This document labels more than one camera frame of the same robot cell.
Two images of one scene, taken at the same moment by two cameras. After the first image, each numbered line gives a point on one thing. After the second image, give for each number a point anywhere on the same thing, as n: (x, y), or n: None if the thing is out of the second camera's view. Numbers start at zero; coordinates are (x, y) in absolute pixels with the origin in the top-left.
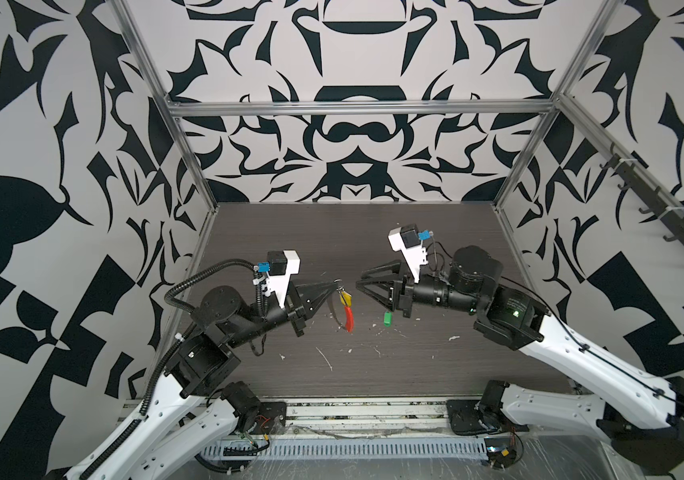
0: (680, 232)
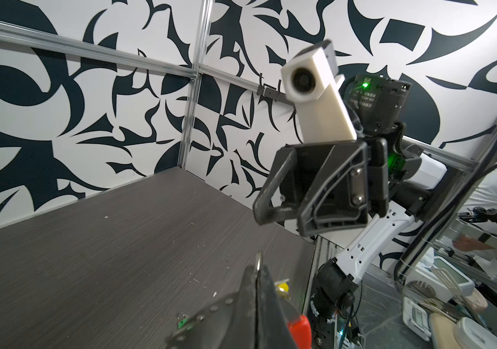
0: (272, 94)
